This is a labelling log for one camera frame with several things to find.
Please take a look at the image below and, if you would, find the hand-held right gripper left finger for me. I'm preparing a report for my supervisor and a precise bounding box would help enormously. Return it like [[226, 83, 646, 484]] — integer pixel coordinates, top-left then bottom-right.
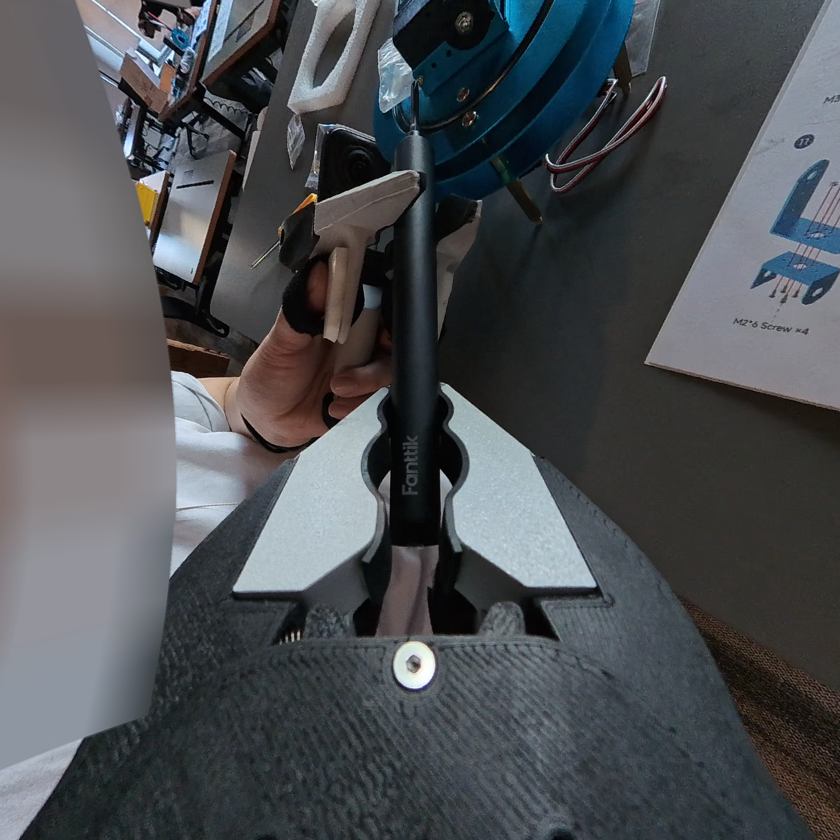
[[231, 387, 396, 614]]

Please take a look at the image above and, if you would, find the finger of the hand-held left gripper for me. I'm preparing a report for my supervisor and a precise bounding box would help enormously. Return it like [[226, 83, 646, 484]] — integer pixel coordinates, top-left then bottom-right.
[[436, 196, 484, 322], [312, 168, 422, 252]]

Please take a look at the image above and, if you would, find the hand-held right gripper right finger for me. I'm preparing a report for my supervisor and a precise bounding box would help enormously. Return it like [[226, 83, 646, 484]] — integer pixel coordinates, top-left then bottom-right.
[[438, 384, 599, 611]]

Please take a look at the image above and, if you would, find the black electric screwdriver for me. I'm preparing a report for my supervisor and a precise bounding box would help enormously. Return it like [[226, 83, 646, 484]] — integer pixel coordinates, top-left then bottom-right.
[[386, 77, 439, 547]]

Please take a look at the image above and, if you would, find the blue toy robot base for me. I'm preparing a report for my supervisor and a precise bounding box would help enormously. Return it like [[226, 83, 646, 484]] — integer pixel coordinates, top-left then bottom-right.
[[373, 0, 637, 225]]

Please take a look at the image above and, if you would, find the person's left hand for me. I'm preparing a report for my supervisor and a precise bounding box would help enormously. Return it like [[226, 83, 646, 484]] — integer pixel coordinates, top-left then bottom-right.
[[235, 259, 395, 448]]

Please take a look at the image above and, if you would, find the black wristband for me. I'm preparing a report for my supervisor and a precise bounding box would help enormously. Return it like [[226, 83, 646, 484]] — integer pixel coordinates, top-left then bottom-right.
[[238, 412, 312, 455]]

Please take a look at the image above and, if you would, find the white topped table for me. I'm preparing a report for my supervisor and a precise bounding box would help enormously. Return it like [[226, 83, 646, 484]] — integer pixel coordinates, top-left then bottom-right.
[[152, 150, 238, 286]]

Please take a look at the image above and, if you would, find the wood framed table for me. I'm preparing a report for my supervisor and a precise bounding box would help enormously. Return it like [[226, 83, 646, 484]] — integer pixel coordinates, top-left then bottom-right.
[[197, 0, 283, 86]]

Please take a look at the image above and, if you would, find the yellow box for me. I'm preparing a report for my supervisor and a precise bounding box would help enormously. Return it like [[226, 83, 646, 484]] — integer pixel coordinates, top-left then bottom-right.
[[134, 178, 164, 227]]

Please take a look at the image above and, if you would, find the cardboard box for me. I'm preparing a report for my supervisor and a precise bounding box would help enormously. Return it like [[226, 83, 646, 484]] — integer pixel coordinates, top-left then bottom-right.
[[118, 51, 173, 114]]

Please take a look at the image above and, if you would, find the printed instruction sheet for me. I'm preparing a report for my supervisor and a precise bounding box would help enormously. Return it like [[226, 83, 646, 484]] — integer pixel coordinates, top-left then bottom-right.
[[645, 0, 840, 412]]

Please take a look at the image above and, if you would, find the clear plastic bag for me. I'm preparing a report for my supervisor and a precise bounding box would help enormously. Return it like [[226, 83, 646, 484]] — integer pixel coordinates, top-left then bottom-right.
[[617, 0, 662, 73]]

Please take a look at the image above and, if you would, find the brown fabric seat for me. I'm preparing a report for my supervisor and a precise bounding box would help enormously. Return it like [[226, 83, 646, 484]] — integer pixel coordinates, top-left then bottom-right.
[[679, 596, 840, 840]]

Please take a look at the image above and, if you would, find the white foam frame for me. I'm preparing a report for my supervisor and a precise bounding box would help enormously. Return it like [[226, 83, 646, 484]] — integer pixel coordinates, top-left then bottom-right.
[[287, 0, 383, 118]]

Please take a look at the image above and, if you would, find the yellow handled screwdriver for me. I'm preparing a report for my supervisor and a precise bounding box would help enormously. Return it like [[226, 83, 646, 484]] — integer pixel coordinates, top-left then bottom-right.
[[251, 197, 312, 270]]

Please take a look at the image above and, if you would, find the red and white wire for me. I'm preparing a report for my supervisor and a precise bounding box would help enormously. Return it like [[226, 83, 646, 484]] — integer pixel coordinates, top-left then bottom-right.
[[543, 75, 669, 196]]

